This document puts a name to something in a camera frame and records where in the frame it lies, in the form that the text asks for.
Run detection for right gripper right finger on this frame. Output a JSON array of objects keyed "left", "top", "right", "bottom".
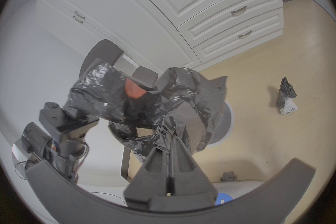
[{"left": 171, "top": 137, "right": 218, "bottom": 207}]

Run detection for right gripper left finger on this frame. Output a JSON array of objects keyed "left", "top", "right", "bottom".
[{"left": 123, "top": 137, "right": 172, "bottom": 210}]

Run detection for black plastic bag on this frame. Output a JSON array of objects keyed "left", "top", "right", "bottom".
[{"left": 63, "top": 61, "right": 229, "bottom": 163}]

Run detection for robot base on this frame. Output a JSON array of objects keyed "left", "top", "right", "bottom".
[{"left": 211, "top": 172, "right": 265, "bottom": 206}]

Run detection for white trash bin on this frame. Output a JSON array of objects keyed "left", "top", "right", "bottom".
[{"left": 184, "top": 101, "right": 235, "bottom": 155}]

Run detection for crumpled black plastic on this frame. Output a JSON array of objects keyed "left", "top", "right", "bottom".
[{"left": 276, "top": 77, "right": 298, "bottom": 109}]

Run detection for white printed wrapper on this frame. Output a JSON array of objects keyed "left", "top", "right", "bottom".
[{"left": 280, "top": 97, "right": 299, "bottom": 115}]

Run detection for white chair grey cushions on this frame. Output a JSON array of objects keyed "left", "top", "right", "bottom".
[{"left": 79, "top": 39, "right": 159, "bottom": 183}]

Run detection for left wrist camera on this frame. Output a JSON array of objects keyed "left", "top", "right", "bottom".
[{"left": 39, "top": 102, "right": 100, "bottom": 143}]

